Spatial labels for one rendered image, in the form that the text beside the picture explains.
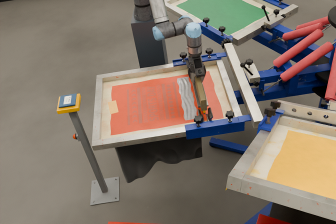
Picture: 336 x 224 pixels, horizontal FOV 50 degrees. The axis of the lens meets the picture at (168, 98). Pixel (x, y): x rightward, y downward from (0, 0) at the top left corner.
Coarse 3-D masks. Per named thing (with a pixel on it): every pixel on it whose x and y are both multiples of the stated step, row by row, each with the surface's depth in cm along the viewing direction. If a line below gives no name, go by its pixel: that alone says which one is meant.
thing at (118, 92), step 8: (208, 72) 221; (152, 80) 222; (160, 80) 221; (168, 80) 220; (176, 80) 219; (208, 80) 216; (112, 88) 221; (120, 88) 220; (128, 88) 219; (176, 88) 214; (192, 88) 212; (208, 88) 211; (112, 96) 215; (120, 96) 214; (120, 104) 209
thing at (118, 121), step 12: (216, 96) 205; (120, 108) 207; (180, 108) 201; (216, 108) 198; (120, 120) 200; (168, 120) 196; (180, 120) 195; (192, 120) 194; (204, 120) 192; (120, 132) 193
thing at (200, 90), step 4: (196, 80) 195; (200, 80) 195; (196, 84) 193; (200, 84) 192; (196, 88) 197; (200, 88) 190; (200, 92) 187; (200, 96) 185; (204, 96) 185; (200, 100) 184; (204, 100) 183; (200, 104) 187; (204, 104) 185; (204, 108) 187
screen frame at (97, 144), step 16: (208, 64) 226; (96, 80) 223; (112, 80) 226; (224, 80) 209; (96, 96) 212; (96, 112) 202; (240, 112) 189; (96, 128) 192; (176, 128) 186; (96, 144) 184; (112, 144) 185; (128, 144) 186
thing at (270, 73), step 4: (260, 72) 203; (264, 72) 202; (268, 72) 202; (272, 72) 201; (276, 72) 201; (260, 76) 200; (264, 76) 200; (268, 76) 200; (272, 76) 200; (276, 76) 200; (264, 80) 201; (268, 80) 202; (272, 80) 202; (276, 80) 202; (252, 84) 202
